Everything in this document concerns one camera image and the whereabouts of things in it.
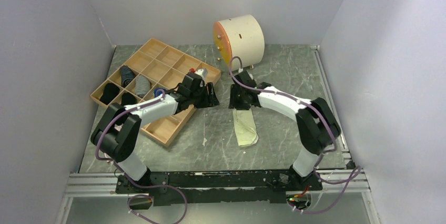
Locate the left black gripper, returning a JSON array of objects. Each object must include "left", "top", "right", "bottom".
[{"left": 189, "top": 82, "right": 220, "bottom": 109}]

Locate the cream cylindrical drawer cabinet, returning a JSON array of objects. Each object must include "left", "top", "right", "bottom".
[{"left": 212, "top": 15, "right": 265, "bottom": 71}]

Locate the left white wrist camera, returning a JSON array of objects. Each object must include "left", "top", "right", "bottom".
[{"left": 193, "top": 68, "right": 208, "bottom": 80}]

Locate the black rolled sock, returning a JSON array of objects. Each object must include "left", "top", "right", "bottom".
[
  {"left": 120, "top": 93, "right": 137, "bottom": 106},
  {"left": 99, "top": 83, "right": 120, "bottom": 105}
]

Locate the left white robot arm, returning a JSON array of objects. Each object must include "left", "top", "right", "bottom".
[{"left": 90, "top": 68, "right": 219, "bottom": 192}]

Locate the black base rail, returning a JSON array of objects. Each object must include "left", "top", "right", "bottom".
[{"left": 115, "top": 169, "right": 323, "bottom": 206}]

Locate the dark striped rolled sock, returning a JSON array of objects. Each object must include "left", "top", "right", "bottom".
[{"left": 119, "top": 65, "right": 136, "bottom": 87}]

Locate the blue underwear white trim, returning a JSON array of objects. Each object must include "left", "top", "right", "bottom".
[{"left": 154, "top": 88, "right": 166, "bottom": 97}]

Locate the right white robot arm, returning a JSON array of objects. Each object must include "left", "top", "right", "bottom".
[{"left": 229, "top": 70, "right": 341, "bottom": 190}]

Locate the grey rolled sock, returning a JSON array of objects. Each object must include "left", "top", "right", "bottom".
[{"left": 135, "top": 75, "right": 151, "bottom": 98}]

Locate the wooden compartment tray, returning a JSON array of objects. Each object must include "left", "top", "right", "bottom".
[{"left": 90, "top": 38, "right": 221, "bottom": 147}]

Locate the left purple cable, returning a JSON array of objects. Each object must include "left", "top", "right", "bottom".
[{"left": 95, "top": 88, "right": 189, "bottom": 224}]

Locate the cream cloth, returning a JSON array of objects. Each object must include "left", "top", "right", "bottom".
[{"left": 232, "top": 109, "right": 259, "bottom": 147}]

